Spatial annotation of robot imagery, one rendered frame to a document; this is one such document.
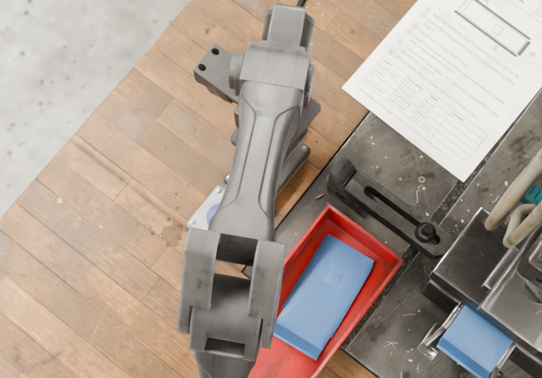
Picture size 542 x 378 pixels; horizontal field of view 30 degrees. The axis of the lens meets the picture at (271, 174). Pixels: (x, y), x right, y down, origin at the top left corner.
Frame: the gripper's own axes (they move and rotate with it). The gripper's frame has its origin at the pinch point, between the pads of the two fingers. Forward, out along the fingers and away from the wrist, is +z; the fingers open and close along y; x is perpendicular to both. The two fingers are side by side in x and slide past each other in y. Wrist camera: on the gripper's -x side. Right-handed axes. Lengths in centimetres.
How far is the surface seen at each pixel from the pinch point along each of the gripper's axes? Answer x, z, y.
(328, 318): 18.6, 5.8, 13.1
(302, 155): 2.9, 3.8, -1.8
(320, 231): 10.9, 6.3, 4.5
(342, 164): 8.7, -2.1, -2.4
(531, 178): 27.3, -32.4, -4.3
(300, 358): 18.8, 6.1, 19.2
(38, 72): -74, 97, -3
